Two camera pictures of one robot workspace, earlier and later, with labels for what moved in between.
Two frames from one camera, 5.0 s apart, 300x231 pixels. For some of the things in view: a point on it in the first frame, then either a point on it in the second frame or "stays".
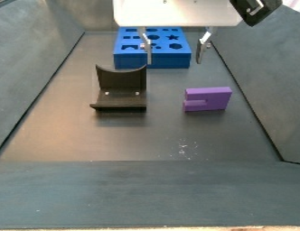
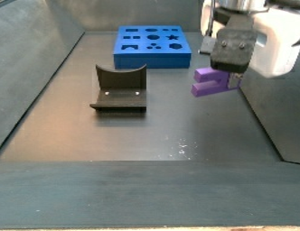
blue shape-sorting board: x=170 y=52 stays
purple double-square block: x=209 y=98 → x=210 y=81
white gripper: x=176 y=13 → x=278 y=21
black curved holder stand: x=122 y=90 stays
